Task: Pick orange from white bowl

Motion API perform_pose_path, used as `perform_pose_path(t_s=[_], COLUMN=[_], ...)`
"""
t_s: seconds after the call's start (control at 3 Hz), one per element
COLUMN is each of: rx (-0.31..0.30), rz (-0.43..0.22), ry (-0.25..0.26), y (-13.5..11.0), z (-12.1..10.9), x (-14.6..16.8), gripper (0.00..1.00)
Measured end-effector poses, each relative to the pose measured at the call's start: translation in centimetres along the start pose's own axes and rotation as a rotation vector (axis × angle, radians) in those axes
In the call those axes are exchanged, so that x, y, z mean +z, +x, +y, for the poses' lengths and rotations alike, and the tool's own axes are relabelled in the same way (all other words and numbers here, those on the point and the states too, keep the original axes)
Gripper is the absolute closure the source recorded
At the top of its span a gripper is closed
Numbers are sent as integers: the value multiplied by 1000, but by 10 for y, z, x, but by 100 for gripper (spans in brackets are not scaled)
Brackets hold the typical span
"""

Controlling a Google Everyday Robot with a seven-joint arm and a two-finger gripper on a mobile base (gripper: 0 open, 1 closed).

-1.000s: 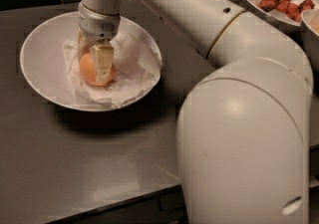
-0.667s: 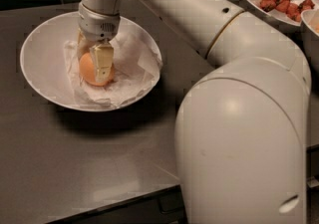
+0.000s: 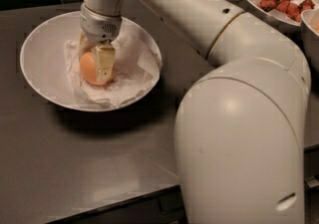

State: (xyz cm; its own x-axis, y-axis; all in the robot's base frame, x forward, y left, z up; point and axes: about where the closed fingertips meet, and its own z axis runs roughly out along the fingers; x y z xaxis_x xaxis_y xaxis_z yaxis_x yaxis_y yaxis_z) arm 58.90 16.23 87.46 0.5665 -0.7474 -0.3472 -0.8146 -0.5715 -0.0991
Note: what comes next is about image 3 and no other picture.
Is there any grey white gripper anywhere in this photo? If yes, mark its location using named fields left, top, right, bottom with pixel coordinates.
left=79, top=4, right=122, bottom=84

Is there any orange fruit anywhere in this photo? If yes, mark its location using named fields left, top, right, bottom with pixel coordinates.
left=80, top=52, right=114, bottom=87

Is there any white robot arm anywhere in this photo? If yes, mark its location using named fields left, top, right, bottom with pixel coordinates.
left=81, top=0, right=311, bottom=224

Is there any large white bowl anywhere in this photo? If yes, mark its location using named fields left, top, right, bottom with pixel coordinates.
left=20, top=12, right=150, bottom=112

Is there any white bowl at right edge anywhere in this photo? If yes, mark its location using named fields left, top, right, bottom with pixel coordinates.
left=300, top=8, right=319, bottom=73

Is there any crumpled white paper napkin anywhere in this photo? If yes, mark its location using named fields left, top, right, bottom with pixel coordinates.
left=65, top=30, right=162, bottom=111

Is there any red strawberries pile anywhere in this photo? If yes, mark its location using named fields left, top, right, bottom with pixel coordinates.
left=259, top=0, right=316, bottom=22

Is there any black drawer handle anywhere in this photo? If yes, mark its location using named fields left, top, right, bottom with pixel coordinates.
left=157, top=192, right=183, bottom=214

